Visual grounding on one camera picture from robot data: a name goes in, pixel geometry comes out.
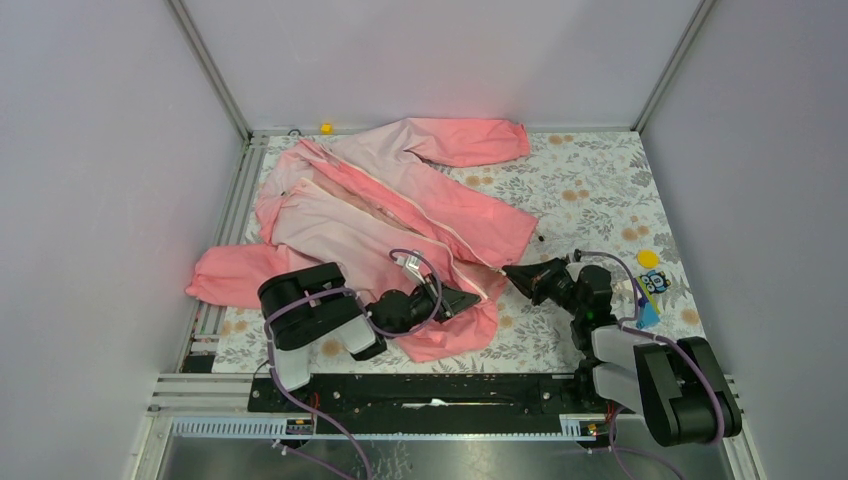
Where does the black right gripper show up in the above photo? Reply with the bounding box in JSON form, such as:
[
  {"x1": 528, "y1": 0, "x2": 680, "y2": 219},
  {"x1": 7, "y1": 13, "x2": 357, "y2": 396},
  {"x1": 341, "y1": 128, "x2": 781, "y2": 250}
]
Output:
[{"x1": 501, "y1": 258, "x2": 586, "y2": 319}]

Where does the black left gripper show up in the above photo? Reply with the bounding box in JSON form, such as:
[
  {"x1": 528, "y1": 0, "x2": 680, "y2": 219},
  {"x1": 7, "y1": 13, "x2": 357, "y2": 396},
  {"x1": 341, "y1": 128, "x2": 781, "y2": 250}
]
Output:
[{"x1": 386, "y1": 273, "x2": 480, "y2": 340}]

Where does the pink zip-up jacket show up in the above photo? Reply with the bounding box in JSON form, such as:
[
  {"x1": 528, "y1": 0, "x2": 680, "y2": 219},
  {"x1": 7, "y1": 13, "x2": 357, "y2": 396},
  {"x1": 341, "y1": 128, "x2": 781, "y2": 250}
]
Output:
[{"x1": 186, "y1": 118, "x2": 537, "y2": 362}]

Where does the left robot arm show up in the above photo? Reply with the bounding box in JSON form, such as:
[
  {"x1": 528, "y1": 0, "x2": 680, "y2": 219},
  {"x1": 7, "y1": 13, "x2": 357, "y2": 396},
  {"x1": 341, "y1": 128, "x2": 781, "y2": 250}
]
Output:
[{"x1": 258, "y1": 256, "x2": 480, "y2": 411}]

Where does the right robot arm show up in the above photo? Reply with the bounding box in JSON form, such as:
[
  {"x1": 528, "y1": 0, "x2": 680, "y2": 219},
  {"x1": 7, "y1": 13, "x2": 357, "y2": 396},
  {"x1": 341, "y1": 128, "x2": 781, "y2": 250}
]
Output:
[{"x1": 502, "y1": 258, "x2": 743, "y2": 446}]

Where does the floral patterned table mat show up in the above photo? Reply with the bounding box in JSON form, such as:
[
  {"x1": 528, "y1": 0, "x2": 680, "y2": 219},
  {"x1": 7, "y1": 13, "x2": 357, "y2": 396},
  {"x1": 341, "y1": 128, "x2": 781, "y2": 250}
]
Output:
[{"x1": 210, "y1": 131, "x2": 718, "y2": 376}]

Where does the yellow round disc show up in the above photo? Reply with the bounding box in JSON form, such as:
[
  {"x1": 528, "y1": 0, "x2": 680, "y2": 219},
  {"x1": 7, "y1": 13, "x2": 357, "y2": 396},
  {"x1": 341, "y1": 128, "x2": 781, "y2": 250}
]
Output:
[{"x1": 637, "y1": 249, "x2": 661, "y2": 269}]

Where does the cartoon sticker toy block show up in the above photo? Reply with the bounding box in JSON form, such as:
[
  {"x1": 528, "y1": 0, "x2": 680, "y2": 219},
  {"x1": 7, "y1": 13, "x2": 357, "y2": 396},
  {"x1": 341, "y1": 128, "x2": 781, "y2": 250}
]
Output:
[{"x1": 614, "y1": 268, "x2": 671, "y2": 330}]

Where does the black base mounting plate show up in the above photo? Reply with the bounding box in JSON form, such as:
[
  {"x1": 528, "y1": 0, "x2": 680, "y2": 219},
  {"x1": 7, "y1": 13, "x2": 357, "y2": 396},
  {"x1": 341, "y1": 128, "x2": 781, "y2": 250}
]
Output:
[{"x1": 247, "y1": 373, "x2": 618, "y2": 438}]

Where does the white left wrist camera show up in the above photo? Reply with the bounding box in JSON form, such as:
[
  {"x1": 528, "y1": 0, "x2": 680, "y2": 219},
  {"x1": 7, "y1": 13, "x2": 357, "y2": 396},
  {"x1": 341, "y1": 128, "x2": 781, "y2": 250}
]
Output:
[{"x1": 396, "y1": 252, "x2": 424, "y2": 283}]

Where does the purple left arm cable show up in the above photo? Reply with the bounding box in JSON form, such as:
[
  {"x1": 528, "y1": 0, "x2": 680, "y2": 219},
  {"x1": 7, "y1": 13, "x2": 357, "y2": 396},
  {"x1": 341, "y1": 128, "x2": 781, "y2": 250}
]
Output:
[{"x1": 263, "y1": 248, "x2": 444, "y2": 480}]

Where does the grey slotted cable duct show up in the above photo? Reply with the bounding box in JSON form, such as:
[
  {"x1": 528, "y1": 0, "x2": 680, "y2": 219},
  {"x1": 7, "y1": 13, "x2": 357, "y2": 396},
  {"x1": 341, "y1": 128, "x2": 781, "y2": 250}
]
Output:
[{"x1": 172, "y1": 412, "x2": 595, "y2": 441}]

